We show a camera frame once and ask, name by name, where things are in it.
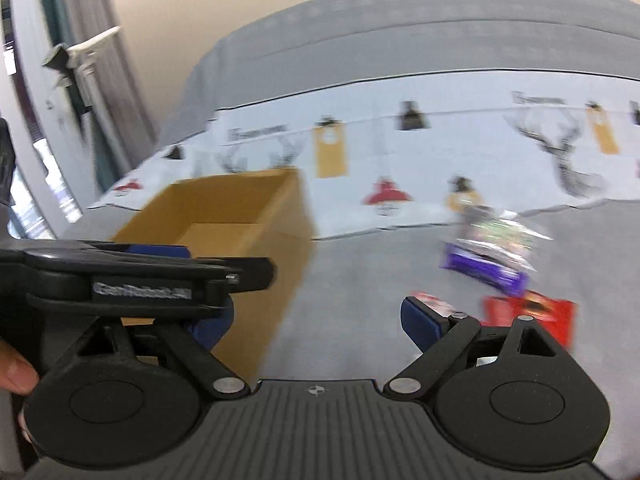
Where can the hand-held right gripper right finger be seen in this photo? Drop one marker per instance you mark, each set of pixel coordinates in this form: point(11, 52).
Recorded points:
point(421, 322)

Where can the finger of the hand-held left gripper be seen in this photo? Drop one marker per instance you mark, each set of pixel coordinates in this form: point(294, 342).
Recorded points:
point(150, 250)
point(250, 272)

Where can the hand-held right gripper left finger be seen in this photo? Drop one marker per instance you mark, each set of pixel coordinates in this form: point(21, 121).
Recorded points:
point(212, 325)

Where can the small red white packet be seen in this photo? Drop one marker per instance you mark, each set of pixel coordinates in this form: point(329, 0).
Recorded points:
point(435, 305)

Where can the brown cardboard box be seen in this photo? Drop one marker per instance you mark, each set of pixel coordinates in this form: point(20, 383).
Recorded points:
point(280, 240)

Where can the purple snack packet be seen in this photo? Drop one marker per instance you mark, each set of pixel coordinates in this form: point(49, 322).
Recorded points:
point(482, 269)

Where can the clear candy packet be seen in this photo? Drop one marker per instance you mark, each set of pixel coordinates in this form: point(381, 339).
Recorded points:
point(500, 232)

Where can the red snack packet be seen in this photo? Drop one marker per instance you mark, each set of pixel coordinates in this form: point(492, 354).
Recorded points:
point(547, 316)

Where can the person's left hand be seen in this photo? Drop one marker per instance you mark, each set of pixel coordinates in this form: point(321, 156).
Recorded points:
point(17, 367)

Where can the grey printed bed sheet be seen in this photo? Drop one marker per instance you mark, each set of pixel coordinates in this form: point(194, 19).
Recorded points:
point(375, 270)

